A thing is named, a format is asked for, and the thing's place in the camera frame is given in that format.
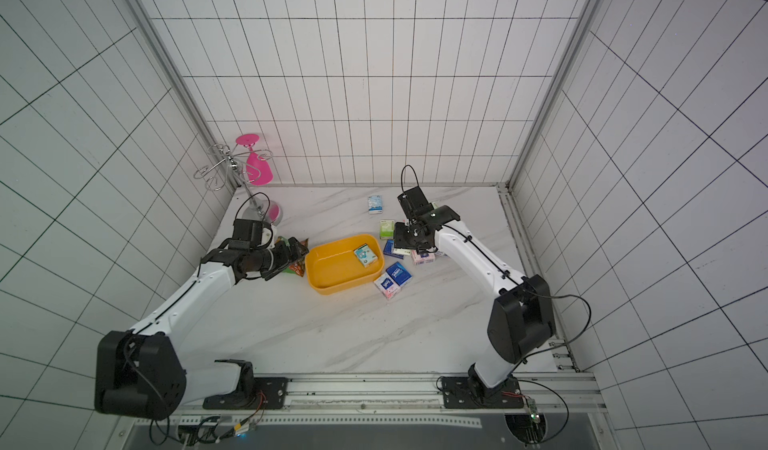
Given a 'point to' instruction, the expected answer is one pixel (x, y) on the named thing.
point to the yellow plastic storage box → (334, 266)
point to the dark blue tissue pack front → (399, 273)
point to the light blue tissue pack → (375, 204)
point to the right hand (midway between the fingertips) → (390, 241)
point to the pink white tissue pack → (387, 285)
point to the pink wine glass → (258, 171)
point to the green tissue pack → (386, 229)
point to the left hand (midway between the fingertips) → (296, 262)
